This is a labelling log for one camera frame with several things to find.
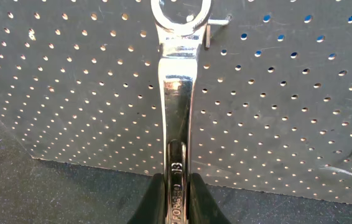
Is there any metal hook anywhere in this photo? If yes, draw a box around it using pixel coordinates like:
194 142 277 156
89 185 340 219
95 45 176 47
205 14 233 49

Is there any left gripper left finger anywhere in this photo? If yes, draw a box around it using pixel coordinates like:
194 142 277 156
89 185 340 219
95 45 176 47
127 173 167 224

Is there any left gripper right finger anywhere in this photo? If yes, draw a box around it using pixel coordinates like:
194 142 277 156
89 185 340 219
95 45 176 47
188 172 231 224

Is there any black pegboard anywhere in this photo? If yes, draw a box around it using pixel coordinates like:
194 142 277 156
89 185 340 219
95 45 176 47
0 0 352 208

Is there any wrench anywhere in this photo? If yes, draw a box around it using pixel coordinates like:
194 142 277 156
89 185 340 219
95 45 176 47
150 0 213 224

